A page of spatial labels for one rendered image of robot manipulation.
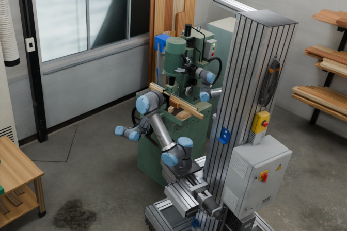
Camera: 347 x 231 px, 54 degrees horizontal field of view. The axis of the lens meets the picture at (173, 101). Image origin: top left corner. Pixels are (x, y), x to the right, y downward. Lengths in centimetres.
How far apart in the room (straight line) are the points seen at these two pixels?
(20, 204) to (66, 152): 93
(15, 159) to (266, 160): 206
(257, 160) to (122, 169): 191
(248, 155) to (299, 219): 163
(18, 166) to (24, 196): 35
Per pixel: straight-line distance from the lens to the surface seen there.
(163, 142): 238
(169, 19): 468
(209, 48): 307
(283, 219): 363
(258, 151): 225
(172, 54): 290
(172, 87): 309
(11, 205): 330
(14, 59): 341
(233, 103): 216
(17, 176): 303
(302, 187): 404
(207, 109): 339
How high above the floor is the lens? 257
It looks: 31 degrees down
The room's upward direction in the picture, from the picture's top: 7 degrees clockwise
